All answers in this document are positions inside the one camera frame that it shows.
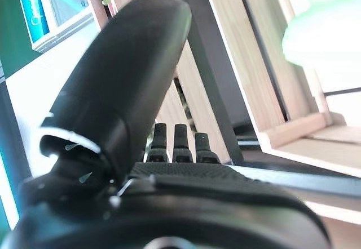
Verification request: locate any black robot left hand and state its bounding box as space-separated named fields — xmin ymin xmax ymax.
xmin=0 ymin=0 xmax=331 ymax=249

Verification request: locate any napa cabbage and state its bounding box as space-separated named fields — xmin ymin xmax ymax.
xmin=263 ymin=0 xmax=361 ymax=66

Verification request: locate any blue white framed panel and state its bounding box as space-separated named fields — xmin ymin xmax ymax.
xmin=16 ymin=0 xmax=94 ymax=53

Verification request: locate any wooden slat crate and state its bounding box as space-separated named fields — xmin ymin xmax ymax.
xmin=201 ymin=0 xmax=361 ymax=178

